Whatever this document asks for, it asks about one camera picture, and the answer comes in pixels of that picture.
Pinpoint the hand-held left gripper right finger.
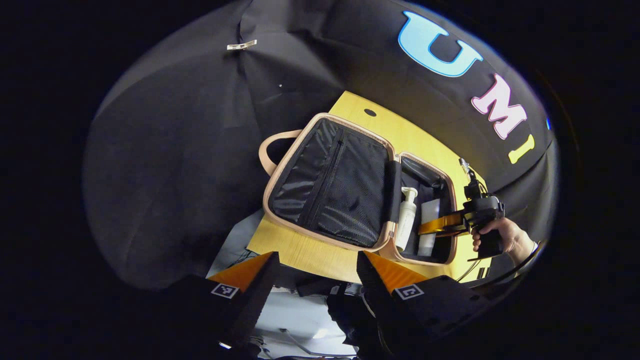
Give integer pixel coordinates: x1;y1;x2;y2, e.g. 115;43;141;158
356;251;493;351

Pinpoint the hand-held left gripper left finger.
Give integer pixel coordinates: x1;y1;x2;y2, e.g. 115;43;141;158
162;251;281;351

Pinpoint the white pump bottle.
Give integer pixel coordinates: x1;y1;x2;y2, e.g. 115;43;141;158
395;187;419;252

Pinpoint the pink suitcase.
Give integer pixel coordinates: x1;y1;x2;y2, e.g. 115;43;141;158
258;113;458;266

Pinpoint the black backdrop cloth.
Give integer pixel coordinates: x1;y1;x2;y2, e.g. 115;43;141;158
82;0;561;291

